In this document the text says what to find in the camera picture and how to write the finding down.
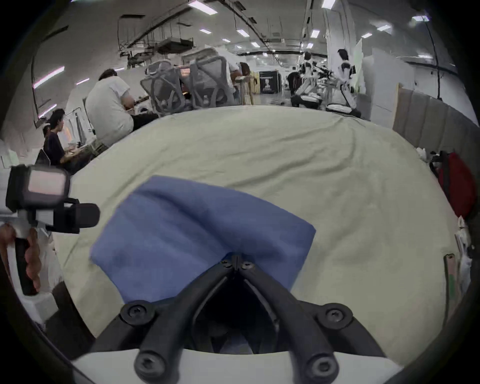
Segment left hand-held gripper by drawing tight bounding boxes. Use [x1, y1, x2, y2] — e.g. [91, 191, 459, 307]
[0, 164, 101, 297]

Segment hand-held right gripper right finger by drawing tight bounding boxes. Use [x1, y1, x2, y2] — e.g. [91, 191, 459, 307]
[237, 255, 387, 382]

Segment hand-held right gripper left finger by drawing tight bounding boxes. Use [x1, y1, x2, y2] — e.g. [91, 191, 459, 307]
[90, 255, 239, 380]

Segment blue garment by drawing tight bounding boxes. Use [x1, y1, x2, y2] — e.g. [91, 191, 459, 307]
[90, 175, 316, 304]

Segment person's left hand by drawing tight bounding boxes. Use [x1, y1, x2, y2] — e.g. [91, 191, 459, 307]
[0, 224, 41, 292]

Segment phone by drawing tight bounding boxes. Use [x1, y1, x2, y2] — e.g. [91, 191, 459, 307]
[443, 253, 463, 329]

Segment grey mesh office chair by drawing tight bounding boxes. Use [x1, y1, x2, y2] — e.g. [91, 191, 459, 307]
[186, 47, 241, 110]
[140, 60, 189, 118]

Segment red bag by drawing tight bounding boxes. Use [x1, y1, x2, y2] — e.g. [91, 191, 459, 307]
[437, 151, 478, 219]

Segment white humanoid robot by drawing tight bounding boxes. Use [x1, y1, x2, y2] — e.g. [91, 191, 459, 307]
[290, 50, 324, 110]
[325, 49, 363, 119]

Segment black display stand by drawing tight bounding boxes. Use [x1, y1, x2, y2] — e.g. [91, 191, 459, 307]
[259, 70, 279, 95]

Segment grey padded headboard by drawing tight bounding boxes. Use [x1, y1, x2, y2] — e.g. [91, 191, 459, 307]
[392, 87, 480, 160]

